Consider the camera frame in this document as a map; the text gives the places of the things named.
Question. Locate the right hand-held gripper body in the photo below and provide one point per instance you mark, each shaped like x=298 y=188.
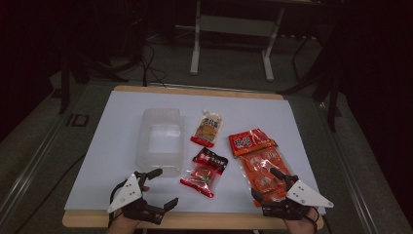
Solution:
x=305 y=195

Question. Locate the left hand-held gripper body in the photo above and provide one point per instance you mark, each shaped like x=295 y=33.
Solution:
x=130 y=191

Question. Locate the clear plastic container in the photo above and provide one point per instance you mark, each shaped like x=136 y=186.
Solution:
x=160 y=139

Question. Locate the large orange snack bag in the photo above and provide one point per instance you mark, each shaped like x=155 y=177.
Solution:
x=250 y=143

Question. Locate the black and red snack packet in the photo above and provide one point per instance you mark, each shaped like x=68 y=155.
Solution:
x=207 y=162

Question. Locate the small orange snack packet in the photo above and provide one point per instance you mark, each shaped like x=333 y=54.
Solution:
x=207 y=130

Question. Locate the person's right hand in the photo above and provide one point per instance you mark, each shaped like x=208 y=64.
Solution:
x=302 y=226

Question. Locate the person's left hand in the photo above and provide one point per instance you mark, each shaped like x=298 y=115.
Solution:
x=126 y=226

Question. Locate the white table mat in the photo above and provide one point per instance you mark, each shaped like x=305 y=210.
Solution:
x=104 y=156

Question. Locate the black floor socket plate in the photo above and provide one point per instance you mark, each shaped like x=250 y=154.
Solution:
x=78 y=120

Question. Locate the black metal stand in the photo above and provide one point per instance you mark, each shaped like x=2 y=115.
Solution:
x=332 y=97
x=64 y=84

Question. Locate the grey metal floor rail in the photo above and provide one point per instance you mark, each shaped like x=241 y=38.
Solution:
x=29 y=169
x=352 y=175

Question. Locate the white metal desk frame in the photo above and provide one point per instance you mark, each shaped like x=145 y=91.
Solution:
x=232 y=25

